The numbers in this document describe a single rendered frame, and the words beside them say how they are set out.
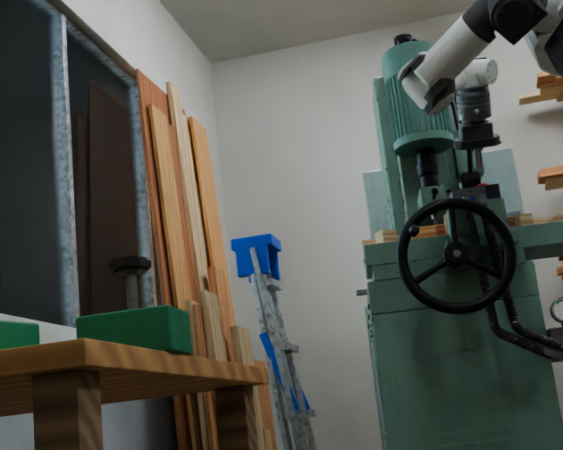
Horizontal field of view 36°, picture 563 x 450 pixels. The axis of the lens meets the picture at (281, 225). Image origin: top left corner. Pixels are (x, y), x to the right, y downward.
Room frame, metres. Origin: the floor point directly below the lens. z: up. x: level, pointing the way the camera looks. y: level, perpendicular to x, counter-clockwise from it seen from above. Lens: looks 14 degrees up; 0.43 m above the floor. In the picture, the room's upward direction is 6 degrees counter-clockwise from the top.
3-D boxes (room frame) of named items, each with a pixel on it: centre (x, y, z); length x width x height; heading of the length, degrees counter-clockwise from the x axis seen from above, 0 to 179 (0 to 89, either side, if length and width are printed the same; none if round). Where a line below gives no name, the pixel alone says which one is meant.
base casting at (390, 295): (2.52, -0.45, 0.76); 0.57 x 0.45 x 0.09; 176
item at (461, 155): (2.60, -0.61, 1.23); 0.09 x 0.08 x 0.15; 176
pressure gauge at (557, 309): (2.17, -0.68, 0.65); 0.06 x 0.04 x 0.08; 86
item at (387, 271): (2.34, -0.44, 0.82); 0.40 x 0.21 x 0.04; 86
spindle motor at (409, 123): (2.40, -0.44, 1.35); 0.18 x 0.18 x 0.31
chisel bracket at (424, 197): (2.42, -0.44, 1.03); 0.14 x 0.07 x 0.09; 176
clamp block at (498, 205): (2.20, -0.51, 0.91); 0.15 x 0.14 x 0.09; 86
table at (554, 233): (2.29, -0.52, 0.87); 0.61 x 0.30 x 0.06; 86
